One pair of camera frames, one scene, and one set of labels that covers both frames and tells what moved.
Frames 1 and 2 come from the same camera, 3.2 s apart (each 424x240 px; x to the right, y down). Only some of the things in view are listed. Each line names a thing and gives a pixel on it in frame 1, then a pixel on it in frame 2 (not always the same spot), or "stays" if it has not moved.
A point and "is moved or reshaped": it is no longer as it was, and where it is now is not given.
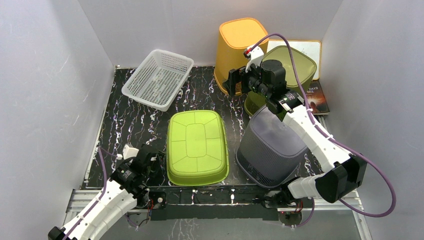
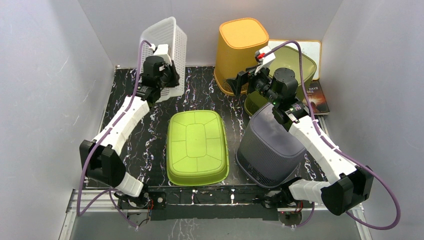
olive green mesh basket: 254,102 stays
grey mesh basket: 270,153 stays
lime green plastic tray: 196,148 stays
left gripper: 157,163 → 171,68
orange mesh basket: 236,36 stays
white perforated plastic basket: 157,83 is moved or reshaped
